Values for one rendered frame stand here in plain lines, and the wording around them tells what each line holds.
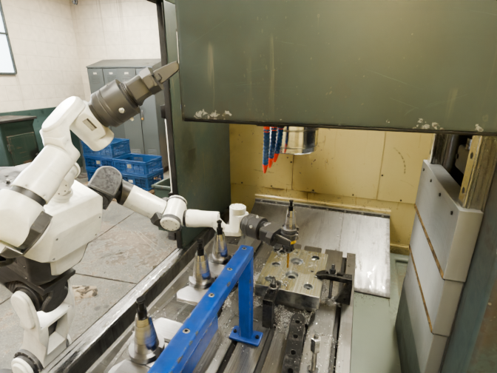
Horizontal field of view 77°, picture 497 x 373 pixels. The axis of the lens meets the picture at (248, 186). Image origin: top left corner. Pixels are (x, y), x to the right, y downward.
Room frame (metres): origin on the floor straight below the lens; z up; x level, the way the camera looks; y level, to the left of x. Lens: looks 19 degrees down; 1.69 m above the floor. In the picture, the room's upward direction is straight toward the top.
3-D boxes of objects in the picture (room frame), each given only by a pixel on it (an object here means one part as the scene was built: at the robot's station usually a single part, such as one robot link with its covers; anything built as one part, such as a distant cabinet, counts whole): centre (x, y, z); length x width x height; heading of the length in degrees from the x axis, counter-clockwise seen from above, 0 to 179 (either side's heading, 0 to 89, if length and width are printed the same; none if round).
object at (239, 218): (1.14, 0.02, 1.15); 0.11 x 0.11 x 0.11; 53
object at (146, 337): (0.45, 0.19, 1.26); 0.04 x 0.04 x 0.07
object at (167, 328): (0.50, 0.17, 1.21); 0.07 x 0.05 x 0.01; 71
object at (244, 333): (0.79, 0.01, 1.05); 0.10 x 0.05 x 0.30; 71
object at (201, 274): (0.66, 0.11, 1.26); 0.04 x 0.04 x 0.07
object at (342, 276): (0.98, -0.31, 0.97); 0.13 x 0.03 x 0.15; 71
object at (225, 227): (1.15, 0.08, 1.13); 0.13 x 0.07 x 0.09; 85
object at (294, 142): (0.99, -0.14, 1.53); 0.16 x 0.16 x 0.12
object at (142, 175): (4.62, 1.91, 0.39); 1.20 x 0.80 x 0.79; 69
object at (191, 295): (0.60, 0.13, 1.21); 0.07 x 0.05 x 0.01; 71
